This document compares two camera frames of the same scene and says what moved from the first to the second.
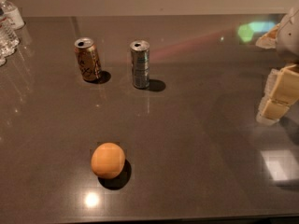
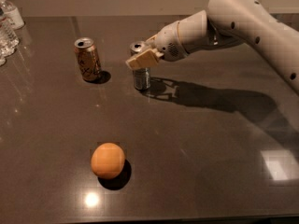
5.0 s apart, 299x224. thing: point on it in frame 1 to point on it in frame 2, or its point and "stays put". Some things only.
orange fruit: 107,161 stays put
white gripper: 289,37 to 168,42
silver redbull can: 140,63 stays put
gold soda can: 88,57 stays put
